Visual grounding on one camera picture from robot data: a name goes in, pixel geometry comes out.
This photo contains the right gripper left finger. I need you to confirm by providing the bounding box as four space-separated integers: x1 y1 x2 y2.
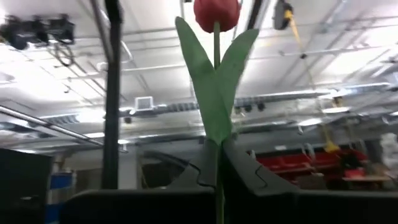
60 139 218 224

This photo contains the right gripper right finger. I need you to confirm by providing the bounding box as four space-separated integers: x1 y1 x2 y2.
222 138 398 224

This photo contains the red artificial tulip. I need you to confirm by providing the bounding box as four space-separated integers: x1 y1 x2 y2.
175 0 260 224

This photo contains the red storage bins shelf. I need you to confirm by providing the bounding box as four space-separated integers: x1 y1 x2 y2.
248 148 386 190

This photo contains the blue plastic bin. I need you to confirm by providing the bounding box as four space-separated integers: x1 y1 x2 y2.
49 172 75 191

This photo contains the large black display panel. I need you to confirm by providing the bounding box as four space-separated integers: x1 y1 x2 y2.
0 148 53 224

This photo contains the yellow hanging cable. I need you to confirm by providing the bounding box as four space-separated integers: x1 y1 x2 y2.
284 9 341 154

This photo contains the black ceiling cable reel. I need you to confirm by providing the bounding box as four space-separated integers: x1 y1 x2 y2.
272 0 295 31
0 14 76 68

